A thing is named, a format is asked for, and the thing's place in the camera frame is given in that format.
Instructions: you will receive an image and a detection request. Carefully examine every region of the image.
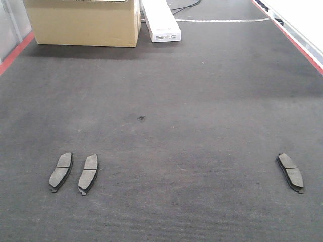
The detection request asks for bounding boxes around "cardboard box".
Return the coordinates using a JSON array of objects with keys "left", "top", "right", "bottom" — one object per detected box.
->
[{"left": 24, "top": 1, "right": 141, "bottom": 47}]

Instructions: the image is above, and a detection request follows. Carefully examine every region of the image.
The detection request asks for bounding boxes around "white long box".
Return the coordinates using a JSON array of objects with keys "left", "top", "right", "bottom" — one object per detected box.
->
[{"left": 141, "top": 0, "right": 181, "bottom": 43}]

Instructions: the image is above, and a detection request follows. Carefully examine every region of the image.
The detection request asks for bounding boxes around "black cable behind boxes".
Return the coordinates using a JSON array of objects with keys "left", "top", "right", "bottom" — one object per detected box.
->
[{"left": 170, "top": 0, "right": 202, "bottom": 15}]

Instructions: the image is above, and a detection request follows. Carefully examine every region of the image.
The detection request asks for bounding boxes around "dark brake pad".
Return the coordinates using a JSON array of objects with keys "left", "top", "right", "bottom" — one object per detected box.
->
[
  {"left": 48, "top": 152, "right": 73, "bottom": 193},
  {"left": 78, "top": 154, "right": 99, "bottom": 196},
  {"left": 277, "top": 153, "right": 304, "bottom": 194}
]

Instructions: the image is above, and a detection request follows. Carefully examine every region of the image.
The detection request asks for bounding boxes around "white conveyor side rail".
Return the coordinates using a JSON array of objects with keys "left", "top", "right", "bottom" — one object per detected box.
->
[{"left": 253, "top": 1, "right": 322, "bottom": 74}]

